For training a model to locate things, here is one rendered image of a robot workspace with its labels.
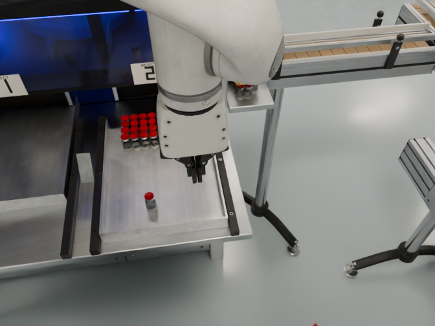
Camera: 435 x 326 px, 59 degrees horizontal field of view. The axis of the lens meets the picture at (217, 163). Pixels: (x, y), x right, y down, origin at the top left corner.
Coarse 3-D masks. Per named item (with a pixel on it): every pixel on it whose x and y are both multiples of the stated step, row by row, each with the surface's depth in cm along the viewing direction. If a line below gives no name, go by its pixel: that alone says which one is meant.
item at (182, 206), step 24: (120, 144) 97; (120, 168) 92; (144, 168) 92; (168, 168) 92; (216, 168) 87; (120, 192) 87; (144, 192) 87; (168, 192) 87; (192, 192) 87; (216, 192) 87; (120, 216) 83; (144, 216) 83; (168, 216) 83; (192, 216) 83; (216, 216) 83; (120, 240) 79
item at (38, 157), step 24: (0, 120) 103; (24, 120) 103; (48, 120) 103; (72, 120) 98; (0, 144) 97; (24, 144) 97; (48, 144) 97; (72, 144) 95; (0, 168) 92; (24, 168) 92; (48, 168) 92; (0, 192) 87; (24, 192) 87; (48, 192) 87
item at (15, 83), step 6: (0, 78) 88; (6, 78) 89; (12, 78) 89; (18, 78) 89; (0, 84) 90; (12, 84) 90; (18, 84) 90; (0, 90) 91; (6, 90) 91; (12, 90) 91; (18, 90) 91; (24, 90) 92; (0, 96) 92; (6, 96) 92
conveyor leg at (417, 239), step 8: (432, 216) 139; (424, 224) 144; (432, 224) 141; (416, 232) 149; (424, 232) 146; (408, 240) 156; (416, 240) 151; (424, 240) 150; (408, 248) 157; (416, 248) 155
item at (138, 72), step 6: (132, 66) 91; (138, 66) 92; (144, 66) 92; (132, 72) 93; (138, 72) 93; (144, 72) 93; (138, 78) 94; (144, 78) 94; (156, 78) 95; (138, 84) 96
